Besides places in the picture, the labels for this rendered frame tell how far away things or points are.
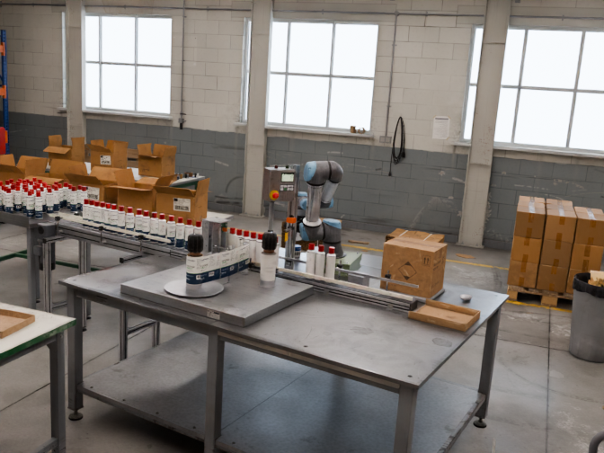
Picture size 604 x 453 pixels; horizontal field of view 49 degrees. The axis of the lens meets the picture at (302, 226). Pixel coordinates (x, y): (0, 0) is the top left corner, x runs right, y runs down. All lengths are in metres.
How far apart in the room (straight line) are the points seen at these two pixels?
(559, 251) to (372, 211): 3.32
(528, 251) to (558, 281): 0.41
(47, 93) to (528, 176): 7.67
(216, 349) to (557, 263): 4.34
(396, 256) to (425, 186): 5.44
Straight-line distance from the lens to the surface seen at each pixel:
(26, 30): 12.19
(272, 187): 3.88
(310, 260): 3.78
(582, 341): 5.68
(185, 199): 5.47
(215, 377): 3.32
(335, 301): 3.62
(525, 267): 6.89
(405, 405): 2.84
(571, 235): 6.84
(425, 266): 3.73
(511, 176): 9.03
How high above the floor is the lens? 1.97
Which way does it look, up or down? 12 degrees down
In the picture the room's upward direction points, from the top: 4 degrees clockwise
